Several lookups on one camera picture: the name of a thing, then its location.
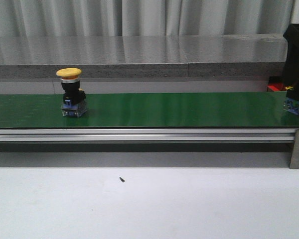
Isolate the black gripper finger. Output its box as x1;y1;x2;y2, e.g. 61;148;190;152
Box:
282;23;299;86

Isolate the grey stone counter ledge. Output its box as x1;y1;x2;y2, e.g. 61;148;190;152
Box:
0;34;287;79

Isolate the red plastic tray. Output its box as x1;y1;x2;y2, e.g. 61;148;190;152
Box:
267;76;286;92

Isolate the green conveyor belt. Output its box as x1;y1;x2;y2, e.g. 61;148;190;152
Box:
0;92;299;128

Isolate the grey curtain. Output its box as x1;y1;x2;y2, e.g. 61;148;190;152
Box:
0;0;294;37

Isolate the aluminium conveyor side rail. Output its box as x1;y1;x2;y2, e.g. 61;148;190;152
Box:
0;128;296;142

